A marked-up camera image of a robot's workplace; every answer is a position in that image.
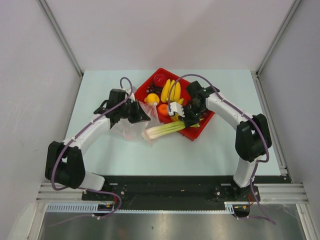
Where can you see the clear pink-dotted zip bag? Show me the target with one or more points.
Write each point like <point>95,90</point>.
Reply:
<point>135,127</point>

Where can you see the red pomegranate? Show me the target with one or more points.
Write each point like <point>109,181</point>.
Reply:
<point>159,80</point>

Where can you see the straight yellow banana bunch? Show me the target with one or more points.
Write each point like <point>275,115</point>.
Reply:
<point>171,92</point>

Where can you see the orange fruit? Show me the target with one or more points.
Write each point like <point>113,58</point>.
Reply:
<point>163,110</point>

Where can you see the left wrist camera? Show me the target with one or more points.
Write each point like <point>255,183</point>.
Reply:
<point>131,91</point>

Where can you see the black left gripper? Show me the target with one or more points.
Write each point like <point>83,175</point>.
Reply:
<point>139,115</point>

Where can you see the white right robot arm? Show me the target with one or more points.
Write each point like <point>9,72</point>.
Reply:
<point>252,134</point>

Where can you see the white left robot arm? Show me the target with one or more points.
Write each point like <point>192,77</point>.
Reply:
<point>65,163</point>

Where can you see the yellow lemon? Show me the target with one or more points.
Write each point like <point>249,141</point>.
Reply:
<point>152,99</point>

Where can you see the dark grape bunch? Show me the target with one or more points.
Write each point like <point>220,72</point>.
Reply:
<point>154,89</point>

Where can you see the curved yellow banana bunch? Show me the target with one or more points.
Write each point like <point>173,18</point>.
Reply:
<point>179,118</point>

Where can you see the green celery stalk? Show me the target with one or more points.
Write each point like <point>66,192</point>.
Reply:
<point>162,130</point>

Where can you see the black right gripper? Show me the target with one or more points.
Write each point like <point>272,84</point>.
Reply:
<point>189,120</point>

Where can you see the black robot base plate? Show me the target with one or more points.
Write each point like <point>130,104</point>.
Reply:
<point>172,193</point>

